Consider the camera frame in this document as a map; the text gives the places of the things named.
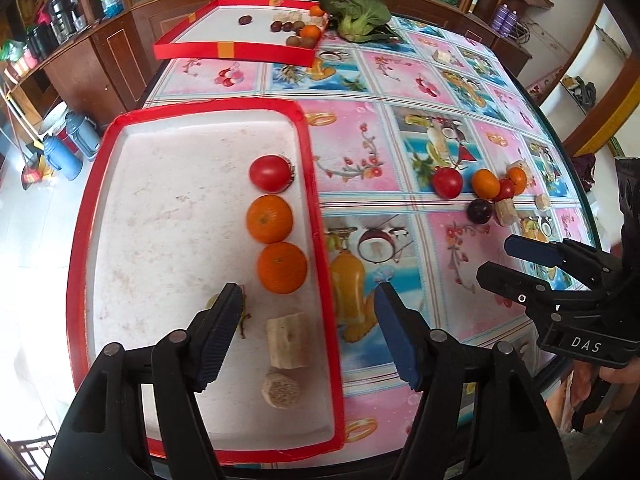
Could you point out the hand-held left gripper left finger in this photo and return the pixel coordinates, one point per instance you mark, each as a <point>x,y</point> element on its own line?
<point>220,340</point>

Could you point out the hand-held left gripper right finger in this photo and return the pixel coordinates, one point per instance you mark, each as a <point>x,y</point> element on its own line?
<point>400,340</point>

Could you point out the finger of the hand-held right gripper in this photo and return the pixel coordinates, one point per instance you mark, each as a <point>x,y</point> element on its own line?
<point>530,250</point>
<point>510,285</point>

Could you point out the small green plum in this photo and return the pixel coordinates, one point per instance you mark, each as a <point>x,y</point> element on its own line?
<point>214,302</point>

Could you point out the dark purple plum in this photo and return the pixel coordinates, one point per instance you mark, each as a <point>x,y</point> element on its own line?
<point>288,25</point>
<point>479,210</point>
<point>276,26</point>
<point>244,20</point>

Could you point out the red tomato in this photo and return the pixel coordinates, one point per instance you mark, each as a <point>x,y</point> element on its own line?
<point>506,189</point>
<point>270,173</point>
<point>446,182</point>

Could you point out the orange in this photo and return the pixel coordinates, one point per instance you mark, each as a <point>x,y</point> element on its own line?
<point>270,218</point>
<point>316,10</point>
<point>282,267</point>
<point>485,182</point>
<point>310,32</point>
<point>518,179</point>

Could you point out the red-rimmed white tray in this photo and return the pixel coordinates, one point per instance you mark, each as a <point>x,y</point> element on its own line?
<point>175,235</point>

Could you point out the person's right hand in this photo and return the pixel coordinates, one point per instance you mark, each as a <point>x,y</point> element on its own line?
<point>620,375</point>

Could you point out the purple cloth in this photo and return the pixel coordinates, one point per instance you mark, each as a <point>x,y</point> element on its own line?
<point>582,170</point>

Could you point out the printed plastic tablecloth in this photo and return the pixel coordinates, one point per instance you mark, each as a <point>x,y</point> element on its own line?
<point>400,85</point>

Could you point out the purple bottle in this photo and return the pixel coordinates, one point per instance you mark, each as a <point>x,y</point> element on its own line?
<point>499,17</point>
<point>511,20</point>

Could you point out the blue thermos jug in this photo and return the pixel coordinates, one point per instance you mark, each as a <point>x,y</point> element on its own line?
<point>61,156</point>

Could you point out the grey-blue thermos jug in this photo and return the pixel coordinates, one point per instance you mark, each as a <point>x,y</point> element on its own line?
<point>82,132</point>

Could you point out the broom with red head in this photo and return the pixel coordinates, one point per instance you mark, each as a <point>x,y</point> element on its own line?
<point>31,176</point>

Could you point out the green bok choy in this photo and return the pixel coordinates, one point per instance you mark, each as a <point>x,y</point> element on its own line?
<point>360,15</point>

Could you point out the red cardboard box lid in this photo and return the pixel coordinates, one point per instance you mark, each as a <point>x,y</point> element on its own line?
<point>190,50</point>

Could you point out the wooden sideboard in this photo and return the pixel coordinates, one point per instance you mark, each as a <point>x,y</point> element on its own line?
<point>115,60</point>

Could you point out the brown kiwi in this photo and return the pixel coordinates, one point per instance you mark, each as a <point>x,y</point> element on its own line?
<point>308,43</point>
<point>294,40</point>

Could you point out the green packet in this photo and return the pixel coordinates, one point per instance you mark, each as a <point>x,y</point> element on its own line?
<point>14,52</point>

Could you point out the silver and black thermos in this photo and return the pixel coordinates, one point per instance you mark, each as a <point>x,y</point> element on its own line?
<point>62,7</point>

